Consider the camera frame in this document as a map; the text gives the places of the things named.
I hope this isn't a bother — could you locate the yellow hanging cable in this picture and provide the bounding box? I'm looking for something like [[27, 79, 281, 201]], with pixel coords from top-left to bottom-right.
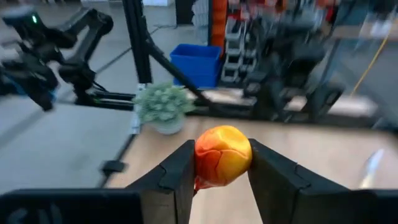
[[350, 32, 391, 98]]

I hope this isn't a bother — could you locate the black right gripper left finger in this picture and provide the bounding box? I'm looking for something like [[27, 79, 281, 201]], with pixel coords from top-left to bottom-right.
[[0, 139, 197, 224]]

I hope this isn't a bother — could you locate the black table clamp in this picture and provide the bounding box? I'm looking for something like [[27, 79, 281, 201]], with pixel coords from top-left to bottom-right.
[[99, 159, 127, 175]]

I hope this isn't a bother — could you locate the blue plastic bin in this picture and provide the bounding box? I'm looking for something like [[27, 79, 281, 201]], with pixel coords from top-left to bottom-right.
[[169, 43, 223, 89]]

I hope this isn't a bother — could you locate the green artificial plant in pot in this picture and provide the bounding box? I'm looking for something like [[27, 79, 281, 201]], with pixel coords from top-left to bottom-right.
[[132, 82, 196, 136]]

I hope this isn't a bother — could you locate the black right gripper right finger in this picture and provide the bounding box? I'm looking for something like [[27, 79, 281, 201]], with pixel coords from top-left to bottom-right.
[[248, 139, 398, 224]]

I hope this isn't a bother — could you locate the small parts bin rack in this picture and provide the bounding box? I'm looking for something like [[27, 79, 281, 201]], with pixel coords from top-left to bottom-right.
[[190, 0, 261, 88]]

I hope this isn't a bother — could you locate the knife with cream handle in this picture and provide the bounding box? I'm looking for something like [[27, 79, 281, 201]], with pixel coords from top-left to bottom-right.
[[357, 147, 386, 190]]

